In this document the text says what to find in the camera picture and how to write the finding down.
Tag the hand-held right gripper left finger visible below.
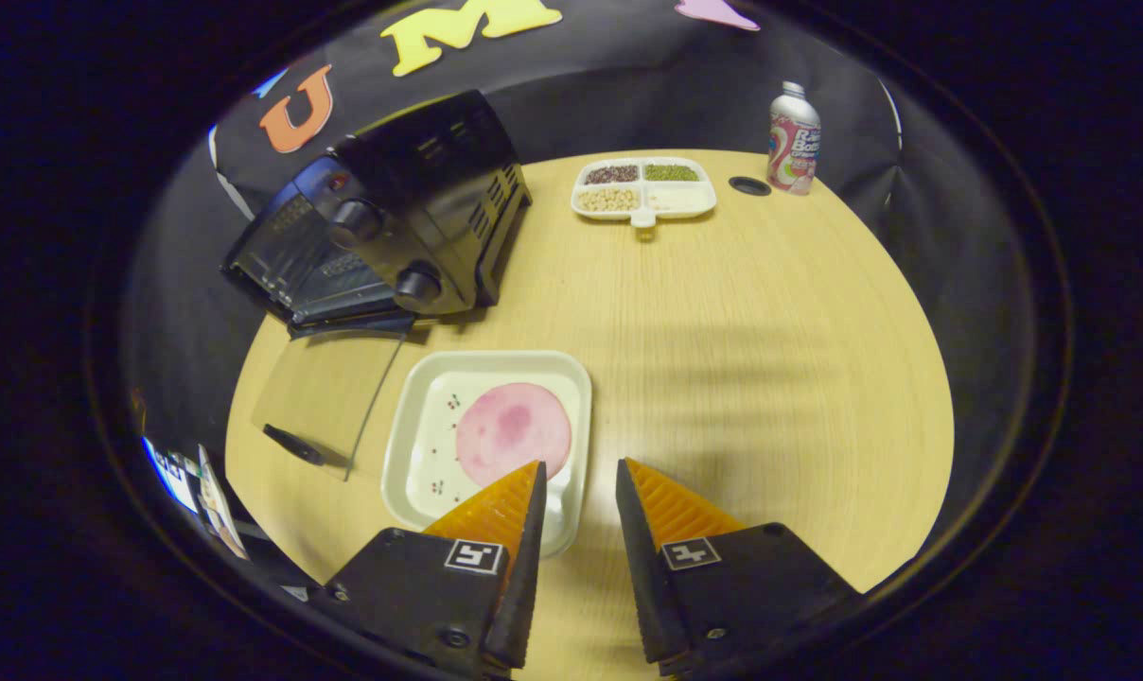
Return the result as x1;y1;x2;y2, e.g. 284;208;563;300
308;461;548;680

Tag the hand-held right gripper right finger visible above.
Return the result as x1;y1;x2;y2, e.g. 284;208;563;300
615;458;861;677

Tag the pink ham slice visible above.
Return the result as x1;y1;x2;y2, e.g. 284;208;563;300
455;383;572;488

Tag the white square plate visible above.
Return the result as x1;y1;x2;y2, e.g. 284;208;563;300
380;351;593;559

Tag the black electric oven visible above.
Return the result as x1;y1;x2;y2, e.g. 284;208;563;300
221;90;535;483

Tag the white blue printed object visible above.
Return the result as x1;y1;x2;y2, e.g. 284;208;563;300
141;435;251;561

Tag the white divided tray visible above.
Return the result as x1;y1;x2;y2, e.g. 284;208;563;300
571;156;718;229

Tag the heap of yellow soybeans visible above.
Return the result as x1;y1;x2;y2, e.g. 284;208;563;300
577;187;641;213

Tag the pink label drink bottle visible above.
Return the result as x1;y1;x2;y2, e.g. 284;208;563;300
766;80;822;197

